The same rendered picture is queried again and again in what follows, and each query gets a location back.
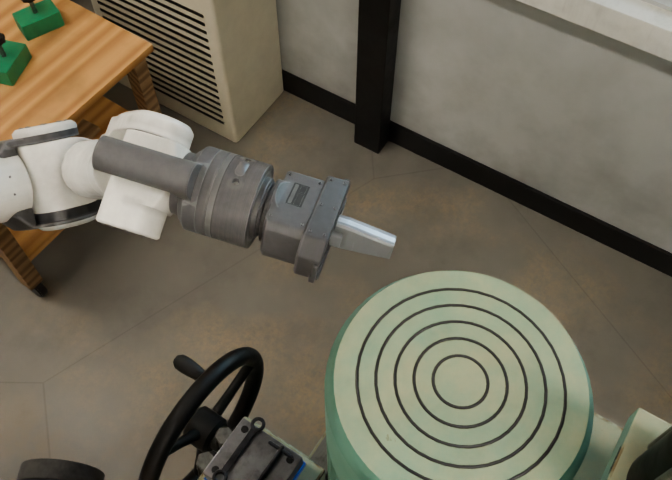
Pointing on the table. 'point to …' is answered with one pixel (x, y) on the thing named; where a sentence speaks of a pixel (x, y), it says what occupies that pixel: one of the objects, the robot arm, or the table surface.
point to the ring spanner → (240, 448)
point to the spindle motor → (455, 385)
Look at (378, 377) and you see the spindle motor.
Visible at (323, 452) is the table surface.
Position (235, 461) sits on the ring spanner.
